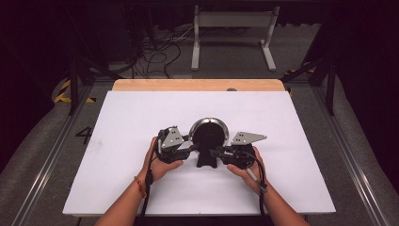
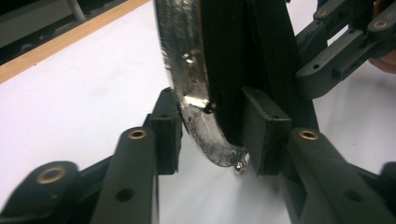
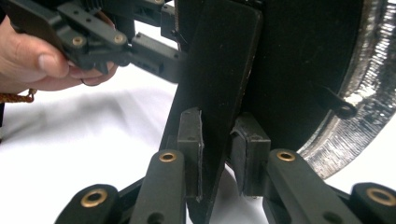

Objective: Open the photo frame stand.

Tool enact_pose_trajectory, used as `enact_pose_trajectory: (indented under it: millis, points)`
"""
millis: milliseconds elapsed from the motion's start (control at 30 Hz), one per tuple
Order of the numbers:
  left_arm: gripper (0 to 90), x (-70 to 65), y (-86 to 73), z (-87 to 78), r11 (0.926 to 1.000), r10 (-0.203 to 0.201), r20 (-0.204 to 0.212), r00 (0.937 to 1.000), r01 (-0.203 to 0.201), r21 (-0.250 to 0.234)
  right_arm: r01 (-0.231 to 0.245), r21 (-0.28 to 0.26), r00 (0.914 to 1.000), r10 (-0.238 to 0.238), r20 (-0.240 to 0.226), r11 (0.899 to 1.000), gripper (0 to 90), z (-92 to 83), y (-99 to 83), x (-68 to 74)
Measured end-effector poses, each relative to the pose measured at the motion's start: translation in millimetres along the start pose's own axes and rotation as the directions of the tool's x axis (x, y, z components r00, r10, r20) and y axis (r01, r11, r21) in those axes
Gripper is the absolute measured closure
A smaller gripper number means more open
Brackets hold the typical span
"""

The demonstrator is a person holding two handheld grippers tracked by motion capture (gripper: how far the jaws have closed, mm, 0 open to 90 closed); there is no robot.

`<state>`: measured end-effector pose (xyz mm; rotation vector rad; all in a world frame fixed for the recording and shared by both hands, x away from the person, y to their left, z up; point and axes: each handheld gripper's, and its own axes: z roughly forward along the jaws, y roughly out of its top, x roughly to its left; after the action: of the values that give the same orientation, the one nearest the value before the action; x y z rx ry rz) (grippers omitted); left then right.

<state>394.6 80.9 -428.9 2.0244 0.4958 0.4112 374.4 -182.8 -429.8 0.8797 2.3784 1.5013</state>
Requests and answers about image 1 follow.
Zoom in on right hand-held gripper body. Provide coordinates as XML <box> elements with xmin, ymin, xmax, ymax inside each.
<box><xmin>220</xmin><ymin>131</ymin><xmax>267</xmax><ymax>170</ymax></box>

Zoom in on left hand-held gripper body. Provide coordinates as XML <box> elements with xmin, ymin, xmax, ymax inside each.
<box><xmin>155</xmin><ymin>125</ymin><xmax>191</xmax><ymax>164</ymax></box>

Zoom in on black frying pan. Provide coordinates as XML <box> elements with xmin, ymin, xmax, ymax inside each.
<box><xmin>188</xmin><ymin>117</ymin><xmax>231</xmax><ymax>170</ymax></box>

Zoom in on person's left hand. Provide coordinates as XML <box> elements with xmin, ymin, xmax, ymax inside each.
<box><xmin>140</xmin><ymin>137</ymin><xmax>184</xmax><ymax>185</ymax></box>

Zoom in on person's right hand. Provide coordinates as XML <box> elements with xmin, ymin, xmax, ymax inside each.
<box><xmin>226</xmin><ymin>146</ymin><xmax>267</xmax><ymax>196</ymax></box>

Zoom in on black metal stand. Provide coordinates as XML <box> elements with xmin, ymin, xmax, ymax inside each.
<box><xmin>64</xmin><ymin>8</ymin><xmax>123</xmax><ymax>116</ymax></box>
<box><xmin>280</xmin><ymin>56</ymin><xmax>338</xmax><ymax>117</ymax></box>

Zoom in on yellow black floor tape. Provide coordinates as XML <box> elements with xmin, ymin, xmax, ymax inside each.
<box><xmin>54</xmin><ymin>79</ymin><xmax>97</xmax><ymax>104</ymax></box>

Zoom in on white metal stand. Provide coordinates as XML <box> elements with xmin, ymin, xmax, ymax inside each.
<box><xmin>191</xmin><ymin>4</ymin><xmax>281</xmax><ymax>73</ymax></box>

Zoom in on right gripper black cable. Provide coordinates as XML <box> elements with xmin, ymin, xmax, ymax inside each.
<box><xmin>246</xmin><ymin>152</ymin><xmax>268</xmax><ymax>218</ymax></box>

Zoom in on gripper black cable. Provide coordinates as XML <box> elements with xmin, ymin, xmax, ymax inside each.
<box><xmin>136</xmin><ymin>133</ymin><xmax>161</xmax><ymax>226</ymax></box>
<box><xmin>246</xmin><ymin>152</ymin><xmax>268</xmax><ymax>218</ymax></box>

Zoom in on orange wrist bracelet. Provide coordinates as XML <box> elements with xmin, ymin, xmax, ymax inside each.
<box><xmin>134</xmin><ymin>176</ymin><xmax>148</xmax><ymax>199</ymax></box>

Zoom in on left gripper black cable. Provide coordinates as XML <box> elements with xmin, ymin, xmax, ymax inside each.
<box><xmin>136</xmin><ymin>133</ymin><xmax>161</xmax><ymax>226</ymax></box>

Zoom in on tangle of black floor cables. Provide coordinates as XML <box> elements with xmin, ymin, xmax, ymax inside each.
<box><xmin>131</xmin><ymin>26</ymin><xmax>196</xmax><ymax>79</ymax></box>

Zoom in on aluminium floor rail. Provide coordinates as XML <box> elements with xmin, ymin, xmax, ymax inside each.
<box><xmin>10</xmin><ymin>84</ymin><xmax>95</xmax><ymax>226</ymax></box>
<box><xmin>313</xmin><ymin>86</ymin><xmax>391</xmax><ymax>226</ymax></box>

